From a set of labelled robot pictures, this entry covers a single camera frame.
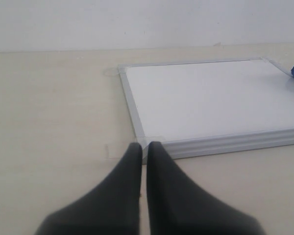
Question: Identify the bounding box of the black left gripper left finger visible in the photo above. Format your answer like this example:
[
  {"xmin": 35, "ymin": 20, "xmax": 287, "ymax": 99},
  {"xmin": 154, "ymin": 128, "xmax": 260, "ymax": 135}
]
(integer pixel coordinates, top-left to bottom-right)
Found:
[{"xmin": 36, "ymin": 143, "xmax": 142, "ymax": 235}]

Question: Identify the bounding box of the white board with aluminium frame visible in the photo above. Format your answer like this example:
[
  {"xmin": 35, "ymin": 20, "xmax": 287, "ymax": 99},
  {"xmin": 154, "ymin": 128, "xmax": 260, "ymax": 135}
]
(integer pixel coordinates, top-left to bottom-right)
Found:
[{"xmin": 118, "ymin": 57, "xmax": 294, "ymax": 159}]

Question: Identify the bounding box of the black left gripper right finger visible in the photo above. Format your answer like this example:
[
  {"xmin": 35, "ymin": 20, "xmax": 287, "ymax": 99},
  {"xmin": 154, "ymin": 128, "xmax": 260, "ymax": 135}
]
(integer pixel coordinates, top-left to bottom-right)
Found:
[{"xmin": 147, "ymin": 141, "xmax": 265, "ymax": 235}]

